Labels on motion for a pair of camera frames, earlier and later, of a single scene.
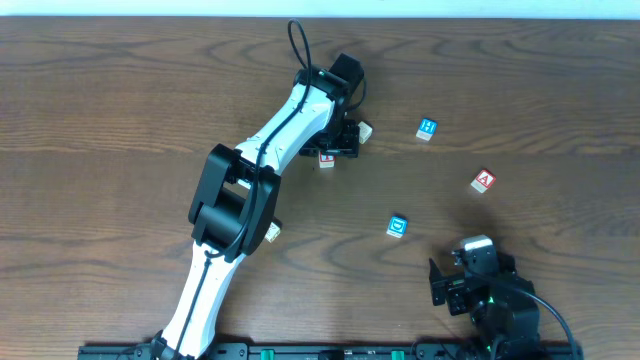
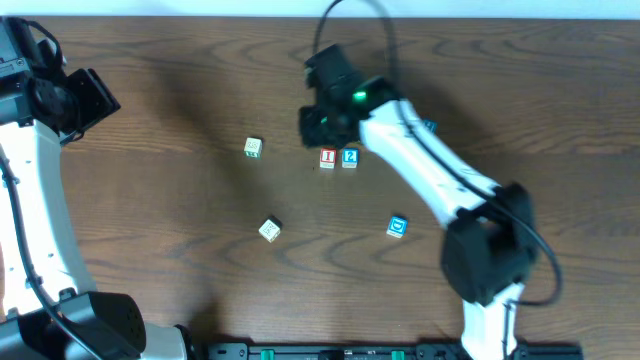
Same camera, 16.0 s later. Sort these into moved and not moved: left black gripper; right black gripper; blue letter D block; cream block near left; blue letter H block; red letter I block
Moved: left black gripper; right black gripper
Not moved: blue letter D block; cream block near left; blue letter H block; red letter I block
